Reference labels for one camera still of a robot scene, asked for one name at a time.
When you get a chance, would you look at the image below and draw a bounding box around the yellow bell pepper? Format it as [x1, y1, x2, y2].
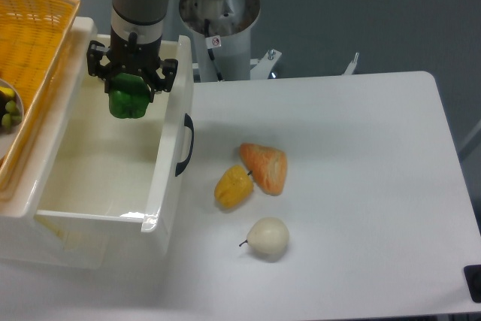
[214, 165, 254, 209]

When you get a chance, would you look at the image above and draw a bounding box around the white drawer cabinet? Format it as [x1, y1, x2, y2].
[1, 17, 108, 269]

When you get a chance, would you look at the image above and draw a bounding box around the yellow woven basket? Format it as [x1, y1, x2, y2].
[1, 0, 80, 192]

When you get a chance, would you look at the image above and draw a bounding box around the black object at table edge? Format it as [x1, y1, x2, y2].
[463, 265, 481, 304]

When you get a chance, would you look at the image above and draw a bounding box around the orange bread piece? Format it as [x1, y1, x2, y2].
[239, 143, 288, 195]

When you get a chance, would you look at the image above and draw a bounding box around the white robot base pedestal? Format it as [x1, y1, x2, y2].
[179, 0, 282, 82]

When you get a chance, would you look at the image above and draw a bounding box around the green bell pepper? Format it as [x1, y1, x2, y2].
[108, 73, 150, 119]

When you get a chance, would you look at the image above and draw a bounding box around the green grapes bunch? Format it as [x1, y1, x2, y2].
[1, 100, 23, 129]

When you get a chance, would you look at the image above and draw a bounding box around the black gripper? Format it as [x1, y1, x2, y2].
[86, 30, 178, 103]

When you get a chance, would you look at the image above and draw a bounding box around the white pear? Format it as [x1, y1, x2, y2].
[238, 217, 290, 262]

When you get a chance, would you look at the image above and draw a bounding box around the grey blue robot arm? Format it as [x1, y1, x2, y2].
[86, 0, 250, 118]

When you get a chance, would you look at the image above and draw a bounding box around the yellow fruit on plate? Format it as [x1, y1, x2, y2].
[0, 86, 16, 101]

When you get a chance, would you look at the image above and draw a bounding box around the black drawer handle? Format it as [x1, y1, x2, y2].
[175, 113, 195, 177]

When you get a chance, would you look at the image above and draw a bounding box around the white bracket behind table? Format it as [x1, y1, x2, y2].
[343, 52, 359, 75]

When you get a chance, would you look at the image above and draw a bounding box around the white upper drawer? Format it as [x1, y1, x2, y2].
[37, 36, 194, 253]

